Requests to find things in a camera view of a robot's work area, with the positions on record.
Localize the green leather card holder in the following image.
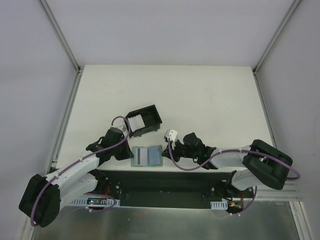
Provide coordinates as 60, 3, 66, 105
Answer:
131, 145, 163, 167

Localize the black plastic card box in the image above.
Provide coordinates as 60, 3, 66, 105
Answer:
125, 104, 163, 138

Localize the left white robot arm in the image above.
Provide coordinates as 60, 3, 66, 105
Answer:
18, 125, 133, 228

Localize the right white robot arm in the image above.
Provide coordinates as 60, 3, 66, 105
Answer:
162, 130, 293, 198

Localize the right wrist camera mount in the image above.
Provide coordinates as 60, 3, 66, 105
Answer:
164, 129, 178, 143

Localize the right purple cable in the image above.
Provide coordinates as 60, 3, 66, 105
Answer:
166, 139, 302, 181

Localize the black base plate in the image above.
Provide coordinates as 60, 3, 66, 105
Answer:
89, 169, 255, 209

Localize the left white cable duct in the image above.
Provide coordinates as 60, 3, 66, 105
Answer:
67, 196, 120, 208

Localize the white cable duct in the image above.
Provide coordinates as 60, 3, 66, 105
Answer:
67, 196, 120, 208
210, 200, 228, 211

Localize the right white cable duct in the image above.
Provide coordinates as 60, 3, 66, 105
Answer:
210, 200, 228, 211

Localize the aluminium front rail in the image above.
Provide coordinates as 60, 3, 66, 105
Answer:
256, 181, 302, 202

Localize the left aluminium frame post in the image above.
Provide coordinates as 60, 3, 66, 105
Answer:
37, 0, 82, 73

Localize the aluminium frame post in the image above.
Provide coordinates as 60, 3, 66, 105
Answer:
37, 0, 82, 73
252, 0, 303, 76

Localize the right aluminium frame post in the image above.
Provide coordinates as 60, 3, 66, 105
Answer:
252, 0, 303, 76

